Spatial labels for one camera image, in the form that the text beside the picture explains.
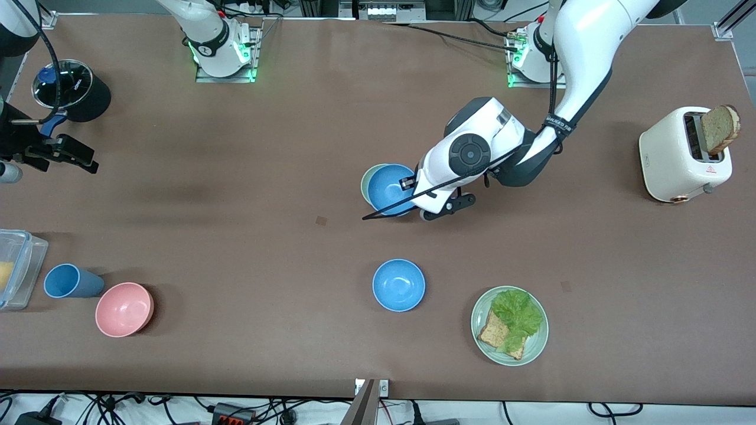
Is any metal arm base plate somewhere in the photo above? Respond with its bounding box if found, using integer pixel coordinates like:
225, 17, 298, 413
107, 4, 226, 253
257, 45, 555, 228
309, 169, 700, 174
194, 26, 262, 84
506, 28, 570, 90

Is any black pot with glass lid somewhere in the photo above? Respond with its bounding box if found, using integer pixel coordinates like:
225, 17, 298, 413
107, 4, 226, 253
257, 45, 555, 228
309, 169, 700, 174
31, 59, 112, 138

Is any black table cable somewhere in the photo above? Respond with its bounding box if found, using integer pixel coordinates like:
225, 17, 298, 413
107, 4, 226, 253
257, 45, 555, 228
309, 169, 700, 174
383, 21, 522, 53

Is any brown toast slice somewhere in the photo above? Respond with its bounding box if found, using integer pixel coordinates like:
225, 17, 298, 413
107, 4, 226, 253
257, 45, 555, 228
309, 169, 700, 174
700, 104, 742, 156

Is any pale green bowl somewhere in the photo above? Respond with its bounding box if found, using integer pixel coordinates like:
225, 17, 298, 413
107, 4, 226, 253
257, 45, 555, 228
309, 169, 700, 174
360, 164, 390, 207

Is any blue bowl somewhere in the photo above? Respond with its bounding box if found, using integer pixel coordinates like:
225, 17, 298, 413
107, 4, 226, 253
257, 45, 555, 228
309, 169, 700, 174
367, 164, 418, 217
372, 259, 426, 312

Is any pink bowl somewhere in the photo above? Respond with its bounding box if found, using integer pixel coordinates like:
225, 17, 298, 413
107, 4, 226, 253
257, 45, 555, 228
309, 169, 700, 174
95, 282, 155, 338

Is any green lettuce leaf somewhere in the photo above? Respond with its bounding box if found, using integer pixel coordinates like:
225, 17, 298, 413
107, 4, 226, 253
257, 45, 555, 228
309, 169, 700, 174
491, 289, 543, 355

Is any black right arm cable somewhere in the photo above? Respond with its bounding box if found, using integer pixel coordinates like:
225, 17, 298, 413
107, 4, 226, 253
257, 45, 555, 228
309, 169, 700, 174
11, 0, 62, 125

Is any blue cup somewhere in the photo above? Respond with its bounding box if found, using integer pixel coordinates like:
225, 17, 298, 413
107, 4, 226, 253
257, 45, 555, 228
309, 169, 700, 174
44, 263, 106, 299

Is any brown bread slice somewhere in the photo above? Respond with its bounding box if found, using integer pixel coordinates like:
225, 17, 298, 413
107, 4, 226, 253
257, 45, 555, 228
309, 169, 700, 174
477, 309, 526, 361

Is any clear plastic container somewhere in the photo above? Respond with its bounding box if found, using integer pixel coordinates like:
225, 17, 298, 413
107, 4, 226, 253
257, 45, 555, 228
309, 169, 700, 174
0, 229, 49, 312

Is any black power strip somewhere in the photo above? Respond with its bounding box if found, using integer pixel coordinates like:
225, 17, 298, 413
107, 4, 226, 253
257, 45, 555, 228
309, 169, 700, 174
211, 403, 256, 425

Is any grey camera mount bar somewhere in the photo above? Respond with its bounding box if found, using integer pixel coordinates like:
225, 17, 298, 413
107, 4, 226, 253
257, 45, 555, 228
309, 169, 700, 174
340, 379, 379, 425

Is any aluminium frame corner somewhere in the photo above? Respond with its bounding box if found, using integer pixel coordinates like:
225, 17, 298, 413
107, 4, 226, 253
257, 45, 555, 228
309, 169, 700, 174
35, 0, 58, 30
712, 0, 756, 41

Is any cream toaster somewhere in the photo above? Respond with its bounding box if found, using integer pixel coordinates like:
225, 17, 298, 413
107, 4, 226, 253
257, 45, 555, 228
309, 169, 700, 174
638, 106, 734, 204

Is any white mount bracket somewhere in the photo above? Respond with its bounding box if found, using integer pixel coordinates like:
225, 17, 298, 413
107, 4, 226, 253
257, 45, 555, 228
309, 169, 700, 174
354, 379, 390, 397

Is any pale green plate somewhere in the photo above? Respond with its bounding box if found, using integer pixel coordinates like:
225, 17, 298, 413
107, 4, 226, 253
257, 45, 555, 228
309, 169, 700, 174
471, 286, 549, 367

